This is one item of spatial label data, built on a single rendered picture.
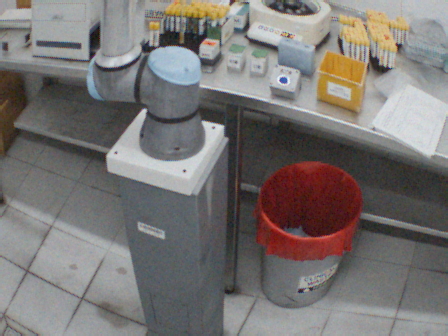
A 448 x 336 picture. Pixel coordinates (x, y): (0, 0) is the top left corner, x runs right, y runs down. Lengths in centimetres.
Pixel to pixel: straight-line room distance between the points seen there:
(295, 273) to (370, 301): 42
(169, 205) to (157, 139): 16
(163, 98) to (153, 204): 27
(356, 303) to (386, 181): 50
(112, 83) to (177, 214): 35
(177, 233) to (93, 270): 94
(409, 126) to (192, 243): 67
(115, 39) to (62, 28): 60
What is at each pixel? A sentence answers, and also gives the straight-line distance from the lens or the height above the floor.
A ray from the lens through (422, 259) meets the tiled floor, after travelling 268.
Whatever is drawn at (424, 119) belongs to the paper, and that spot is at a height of 89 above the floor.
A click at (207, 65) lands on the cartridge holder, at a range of 192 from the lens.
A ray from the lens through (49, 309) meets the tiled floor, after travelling 245.
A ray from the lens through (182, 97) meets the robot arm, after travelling 150.
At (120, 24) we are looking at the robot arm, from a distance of 144.
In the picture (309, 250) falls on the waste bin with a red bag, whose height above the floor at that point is 39.
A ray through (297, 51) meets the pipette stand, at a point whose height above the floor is 96.
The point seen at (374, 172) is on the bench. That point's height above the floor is 27.
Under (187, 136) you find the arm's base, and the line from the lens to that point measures 155.
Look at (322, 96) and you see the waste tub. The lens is 183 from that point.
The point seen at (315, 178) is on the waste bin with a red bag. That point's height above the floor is 39.
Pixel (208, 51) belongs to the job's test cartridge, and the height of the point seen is 94.
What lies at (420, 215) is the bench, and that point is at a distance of 246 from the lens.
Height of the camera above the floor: 195
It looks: 42 degrees down
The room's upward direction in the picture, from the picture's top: 1 degrees clockwise
